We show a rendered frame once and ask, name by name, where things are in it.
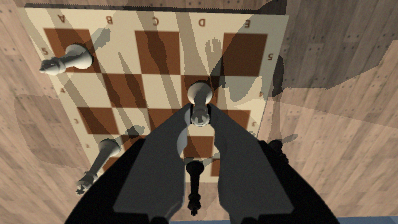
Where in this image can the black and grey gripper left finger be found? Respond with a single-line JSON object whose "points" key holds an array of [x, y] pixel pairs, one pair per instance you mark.
{"points": [[148, 180]]}

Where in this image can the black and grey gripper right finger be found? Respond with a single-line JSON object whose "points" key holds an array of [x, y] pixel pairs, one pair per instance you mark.
{"points": [[255, 181]]}

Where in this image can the white chess king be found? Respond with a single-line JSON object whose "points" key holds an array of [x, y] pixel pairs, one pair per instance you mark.
{"points": [[107, 148]]}

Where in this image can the brown and cream chessboard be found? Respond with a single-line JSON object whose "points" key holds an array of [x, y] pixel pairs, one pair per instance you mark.
{"points": [[143, 63]]}

